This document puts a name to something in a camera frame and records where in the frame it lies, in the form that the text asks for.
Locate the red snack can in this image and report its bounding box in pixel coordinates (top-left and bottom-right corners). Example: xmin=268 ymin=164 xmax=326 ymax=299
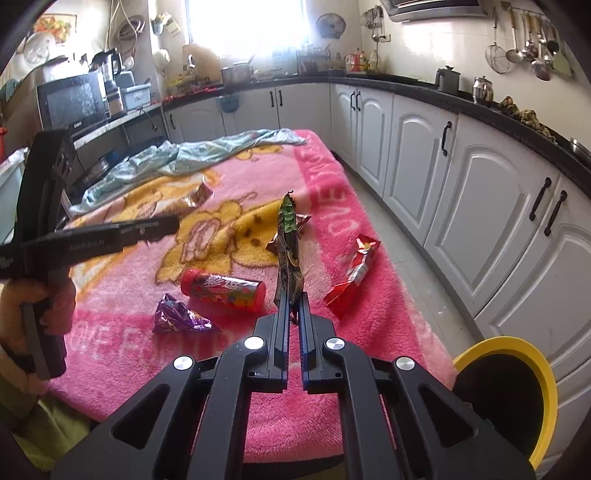
xmin=180 ymin=269 xmax=266 ymax=313

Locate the green snack wrapper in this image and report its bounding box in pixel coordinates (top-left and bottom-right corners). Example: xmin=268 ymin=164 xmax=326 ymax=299
xmin=274 ymin=191 xmax=304 ymax=312

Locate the green sleeve forearm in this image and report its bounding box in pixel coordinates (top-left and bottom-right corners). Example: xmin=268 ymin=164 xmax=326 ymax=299
xmin=1 ymin=378 xmax=98 ymax=474

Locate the yellow rimmed black trash bin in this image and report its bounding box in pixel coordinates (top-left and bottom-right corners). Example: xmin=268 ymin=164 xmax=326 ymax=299
xmin=453 ymin=336 xmax=558 ymax=468

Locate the left hand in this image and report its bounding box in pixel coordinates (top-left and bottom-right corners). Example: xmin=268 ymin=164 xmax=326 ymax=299
xmin=0 ymin=279 xmax=76 ymax=355

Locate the red snack bag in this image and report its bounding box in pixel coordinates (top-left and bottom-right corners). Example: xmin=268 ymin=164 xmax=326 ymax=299
xmin=324 ymin=234 xmax=381 ymax=318

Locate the clear pink candy wrapper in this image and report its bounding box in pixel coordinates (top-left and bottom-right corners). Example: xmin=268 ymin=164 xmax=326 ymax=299
xmin=160 ymin=182 xmax=213 ymax=219

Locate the light blue cloth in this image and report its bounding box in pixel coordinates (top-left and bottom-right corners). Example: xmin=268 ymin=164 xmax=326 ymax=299
xmin=68 ymin=129 xmax=305 ymax=218

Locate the pink cartoon blanket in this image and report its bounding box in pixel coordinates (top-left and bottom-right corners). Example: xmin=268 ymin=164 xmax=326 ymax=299
xmin=49 ymin=130 xmax=457 ymax=463

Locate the brown candy bar wrapper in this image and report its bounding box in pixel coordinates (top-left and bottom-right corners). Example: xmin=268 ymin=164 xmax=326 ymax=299
xmin=266 ymin=213 xmax=311 ymax=255

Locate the purple snack wrapper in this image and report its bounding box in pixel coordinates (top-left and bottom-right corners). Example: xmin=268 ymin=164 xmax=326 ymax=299
xmin=152 ymin=293 xmax=219 ymax=334

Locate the black microwave oven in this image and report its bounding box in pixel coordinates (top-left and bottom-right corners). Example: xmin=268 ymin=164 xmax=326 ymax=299
xmin=36 ymin=71 xmax=110 ymax=134

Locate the white cabinet row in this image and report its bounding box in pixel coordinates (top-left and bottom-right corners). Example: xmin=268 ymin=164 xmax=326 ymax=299
xmin=163 ymin=80 xmax=590 ymax=474

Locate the dark metal pot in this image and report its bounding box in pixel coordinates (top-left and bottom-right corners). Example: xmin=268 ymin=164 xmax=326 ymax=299
xmin=435 ymin=65 xmax=461 ymax=95

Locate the steel teapot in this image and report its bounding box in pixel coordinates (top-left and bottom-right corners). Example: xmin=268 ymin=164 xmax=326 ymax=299
xmin=472 ymin=76 xmax=494 ymax=105

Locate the hanging strainer ladle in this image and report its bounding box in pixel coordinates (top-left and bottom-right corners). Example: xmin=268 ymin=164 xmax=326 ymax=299
xmin=485 ymin=8 xmax=511 ymax=75

